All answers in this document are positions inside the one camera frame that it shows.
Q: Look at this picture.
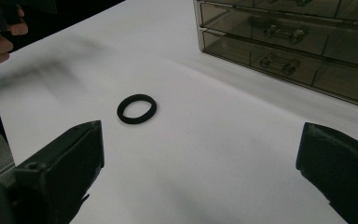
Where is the smoky clear drawer organizer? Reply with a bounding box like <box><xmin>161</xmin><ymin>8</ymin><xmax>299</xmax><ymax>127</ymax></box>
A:
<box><xmin>192</xmin><ymin>0</ymin><xmax>358</xmax><ymax>112</ymax></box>

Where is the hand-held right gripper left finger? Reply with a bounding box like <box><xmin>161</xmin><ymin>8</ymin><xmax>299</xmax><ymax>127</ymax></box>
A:
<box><xmin>12</xmin><ymin>119</ymin><xmax>105</xmax><ymax>224</ymax></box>

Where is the black hair tie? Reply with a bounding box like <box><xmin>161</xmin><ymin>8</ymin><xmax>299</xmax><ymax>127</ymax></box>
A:
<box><xmin>116</xmin><ymin>93</ymin><xmax>158</xmax><ymax>126</ymax></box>

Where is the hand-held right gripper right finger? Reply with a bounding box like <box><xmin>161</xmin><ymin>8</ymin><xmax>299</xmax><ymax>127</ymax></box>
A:
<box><xmin>295</xmin><ymin>121</ymin><xmax>358</xmax><ymax>224</ymax></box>

